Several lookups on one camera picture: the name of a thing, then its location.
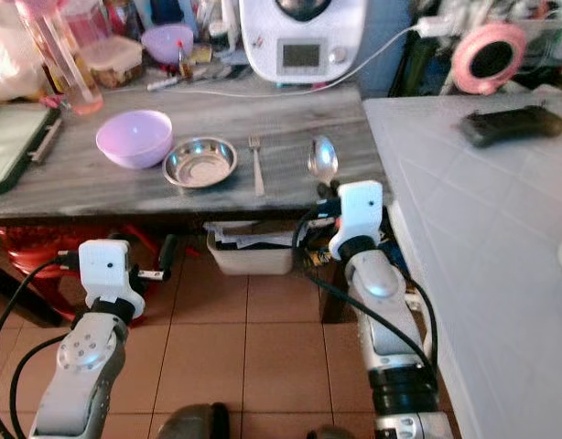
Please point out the silver metal spoon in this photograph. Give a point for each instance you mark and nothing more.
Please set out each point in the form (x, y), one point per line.
(322, 159)

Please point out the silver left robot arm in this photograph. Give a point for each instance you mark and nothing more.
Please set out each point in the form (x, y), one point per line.
(81, 377)

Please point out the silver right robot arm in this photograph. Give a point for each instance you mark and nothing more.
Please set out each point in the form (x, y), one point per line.
(391, 320)

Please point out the silver metal fork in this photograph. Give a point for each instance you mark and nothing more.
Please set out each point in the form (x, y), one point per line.
(255, 165)

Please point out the white plastic bin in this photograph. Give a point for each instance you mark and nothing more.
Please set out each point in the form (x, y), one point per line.
(249, 254)

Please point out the stainless steel bowl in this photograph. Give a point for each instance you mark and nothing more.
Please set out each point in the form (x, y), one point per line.
(200, 163)

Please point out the large purple plastic bowl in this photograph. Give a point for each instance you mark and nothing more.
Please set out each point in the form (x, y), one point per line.
(135, 138)

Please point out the red plastic stool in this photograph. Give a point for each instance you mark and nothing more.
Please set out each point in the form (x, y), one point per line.
(34, 261)

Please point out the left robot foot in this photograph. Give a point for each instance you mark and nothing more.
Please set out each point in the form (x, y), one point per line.
(195, 422)

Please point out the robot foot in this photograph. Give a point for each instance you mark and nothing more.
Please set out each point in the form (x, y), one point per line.
(195, 422)
(327, 433)

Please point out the white kitchen appliance with screen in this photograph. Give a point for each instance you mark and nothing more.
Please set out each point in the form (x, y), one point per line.
(304, 41)

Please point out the white marker pen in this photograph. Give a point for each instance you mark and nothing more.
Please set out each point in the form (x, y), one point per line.
(164, 83)

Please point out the green glass board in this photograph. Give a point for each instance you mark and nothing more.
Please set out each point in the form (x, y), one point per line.
(17, 148)

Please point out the black flat case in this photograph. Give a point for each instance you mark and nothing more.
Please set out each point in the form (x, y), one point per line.
(514, 125)

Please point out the clear plastic food container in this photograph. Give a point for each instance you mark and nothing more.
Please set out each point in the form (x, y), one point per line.
(114, 58)

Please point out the white power adapter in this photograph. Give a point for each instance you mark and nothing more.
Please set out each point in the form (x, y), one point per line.
(435, 26)

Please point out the small purple bowl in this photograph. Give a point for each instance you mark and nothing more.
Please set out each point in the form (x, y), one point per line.
(167, 41)

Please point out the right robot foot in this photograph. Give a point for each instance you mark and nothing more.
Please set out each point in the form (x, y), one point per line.
(327, 433)

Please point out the pink clear water bottle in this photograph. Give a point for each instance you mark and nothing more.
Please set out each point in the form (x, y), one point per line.
(58, 57)

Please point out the white plastic bag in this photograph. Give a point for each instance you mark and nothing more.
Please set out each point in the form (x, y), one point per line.
(11, 64)

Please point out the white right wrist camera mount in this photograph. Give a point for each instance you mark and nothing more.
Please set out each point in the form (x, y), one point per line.
(360, 214)

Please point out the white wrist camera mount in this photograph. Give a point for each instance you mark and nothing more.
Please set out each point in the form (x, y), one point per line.
(111, 274)
(360, 214)

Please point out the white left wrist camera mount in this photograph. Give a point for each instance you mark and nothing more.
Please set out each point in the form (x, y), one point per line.
(111, 274)

